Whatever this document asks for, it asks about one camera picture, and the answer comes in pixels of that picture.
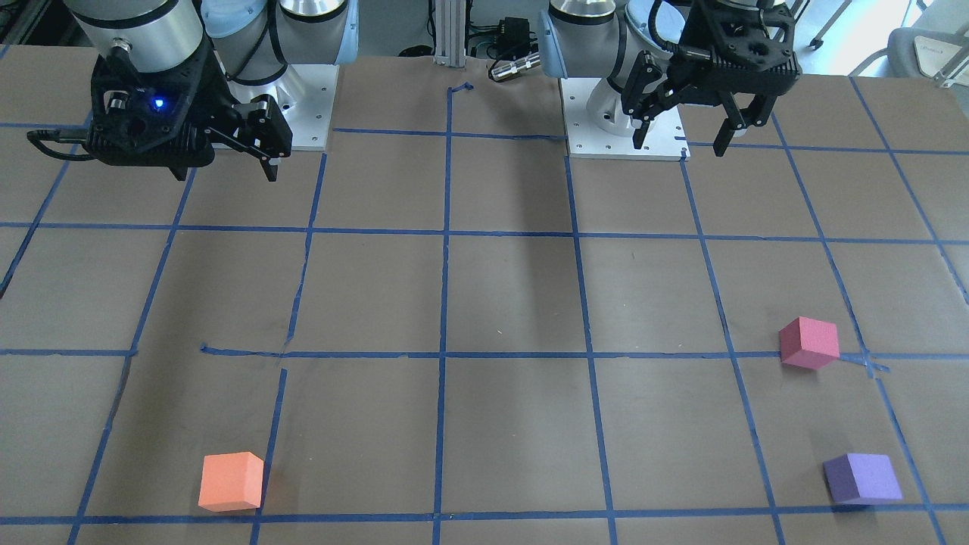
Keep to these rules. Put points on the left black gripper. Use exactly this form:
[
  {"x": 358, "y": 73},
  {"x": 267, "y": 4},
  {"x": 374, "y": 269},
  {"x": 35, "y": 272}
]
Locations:
[{"x": 648, "y": 76}]

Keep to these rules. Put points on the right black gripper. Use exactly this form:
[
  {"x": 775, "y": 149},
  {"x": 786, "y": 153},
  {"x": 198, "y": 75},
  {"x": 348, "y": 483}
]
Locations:
[{"x": 213, "y": 94}]

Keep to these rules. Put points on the orange foam block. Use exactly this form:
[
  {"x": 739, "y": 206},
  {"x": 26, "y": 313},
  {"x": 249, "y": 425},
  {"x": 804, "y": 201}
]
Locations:
[{"x": 231, "y": 482}]

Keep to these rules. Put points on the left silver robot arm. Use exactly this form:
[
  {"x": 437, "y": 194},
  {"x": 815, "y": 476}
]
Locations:
[{"x": 626, "y": 67}]

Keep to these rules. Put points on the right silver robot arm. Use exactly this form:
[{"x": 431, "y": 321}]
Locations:
[{"x": 251, "y": 39}]

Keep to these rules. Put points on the black power adapter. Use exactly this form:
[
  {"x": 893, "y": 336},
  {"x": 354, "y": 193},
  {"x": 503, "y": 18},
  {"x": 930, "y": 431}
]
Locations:
[{"x": 510, "y": 39}]

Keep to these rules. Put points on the silver metal cylinder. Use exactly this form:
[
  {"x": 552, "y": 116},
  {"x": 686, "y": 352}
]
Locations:
[{"x": 505, "y": 70}]

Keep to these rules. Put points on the grey chair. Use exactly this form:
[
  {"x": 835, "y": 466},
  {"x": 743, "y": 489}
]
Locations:
[{"x": 927, "y": 47}]

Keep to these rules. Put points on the red foam block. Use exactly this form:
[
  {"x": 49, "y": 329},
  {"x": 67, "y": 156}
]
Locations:
[{"x": 809, "y": 343}]

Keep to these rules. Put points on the purple foam block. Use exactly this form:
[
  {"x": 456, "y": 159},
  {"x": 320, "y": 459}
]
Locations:
[{"x": 862, "y": 479}]

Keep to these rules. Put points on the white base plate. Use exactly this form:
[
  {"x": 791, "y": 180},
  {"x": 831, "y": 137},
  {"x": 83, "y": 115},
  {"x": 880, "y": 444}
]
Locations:
[
  {"x": 597, "y": 128},
  {"x": 306, "y": 95}
]

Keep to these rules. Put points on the aluminium frame post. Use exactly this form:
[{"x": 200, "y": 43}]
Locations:
[{"x": 450, "y": 22}]

